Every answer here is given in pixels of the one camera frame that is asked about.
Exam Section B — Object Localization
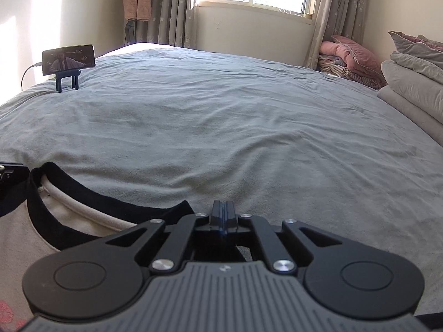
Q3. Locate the dark blue hanging cloth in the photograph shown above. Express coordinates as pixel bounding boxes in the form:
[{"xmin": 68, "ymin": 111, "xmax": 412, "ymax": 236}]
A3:
[{"xmin": 124, "ymin": 20, "xmax": 138, "ymax": 44}]

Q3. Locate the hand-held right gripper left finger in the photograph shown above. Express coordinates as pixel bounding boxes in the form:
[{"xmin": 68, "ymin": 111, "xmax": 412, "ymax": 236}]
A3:
[{"xmin": 103, "ymin": 201, "xmax": 225, "ymax": 274}]

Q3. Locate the grey pillow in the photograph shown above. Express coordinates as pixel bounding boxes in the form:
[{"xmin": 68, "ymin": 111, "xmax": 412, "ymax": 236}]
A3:
[{"xmin": 388, "ymin": 30, "xmax": 443, "ymax": 66}]

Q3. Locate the smartphone on blue stand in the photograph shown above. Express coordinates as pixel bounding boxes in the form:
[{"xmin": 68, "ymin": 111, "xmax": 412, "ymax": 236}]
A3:
[{"xmin": 42, "ymin": 44, "xmax": 96, "ymax": 76}]

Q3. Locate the beige bear print sweatshirt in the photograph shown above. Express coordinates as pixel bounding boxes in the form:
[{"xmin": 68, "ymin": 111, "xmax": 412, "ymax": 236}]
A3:
[{"xmin": 0, "ymin": 162, "xmax": 195, "ymax": 332}]

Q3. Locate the striped folded blanket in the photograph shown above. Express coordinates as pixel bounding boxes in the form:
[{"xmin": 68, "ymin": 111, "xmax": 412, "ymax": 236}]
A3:
[{"xmin": 318, "ymin": 57, "xmax": 387, "ymax": 91}]

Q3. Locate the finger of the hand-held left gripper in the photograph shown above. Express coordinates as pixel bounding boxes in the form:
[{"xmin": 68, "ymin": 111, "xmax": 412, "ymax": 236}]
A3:
[{"xmin": 0, "ymin": 161, "xmax": 31, "ymax": 191}]

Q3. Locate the grey bed blanket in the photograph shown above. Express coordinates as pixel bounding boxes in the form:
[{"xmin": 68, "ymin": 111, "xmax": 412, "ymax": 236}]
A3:
[{"xmin": 0, "ymin": 43, "xmax": 443, "ymax": 332}]

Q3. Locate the blue phone stand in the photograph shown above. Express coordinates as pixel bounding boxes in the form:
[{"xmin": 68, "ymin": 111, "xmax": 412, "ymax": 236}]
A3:
[{"xmin": 55, "ymin": 69, "xmax": 83, "ymax": 94}]

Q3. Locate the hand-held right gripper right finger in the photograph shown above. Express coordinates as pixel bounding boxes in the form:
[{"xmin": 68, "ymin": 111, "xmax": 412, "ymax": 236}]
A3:
[{"xmin": 225, "ymin": 201, "xmax": 347, "ymax": 275}]

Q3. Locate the pink pillow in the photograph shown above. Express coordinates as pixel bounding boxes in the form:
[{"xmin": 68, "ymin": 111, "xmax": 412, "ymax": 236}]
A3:
[{"xmin": 319, "ymin": 35, "xmax": 385, "ymax": 77}]

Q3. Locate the phone charging cable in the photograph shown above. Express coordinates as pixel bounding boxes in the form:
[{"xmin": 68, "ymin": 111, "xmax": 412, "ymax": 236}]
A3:
[{"xmin": 21, "ymin": 62, "xmax": 44, "ymax": 91}]

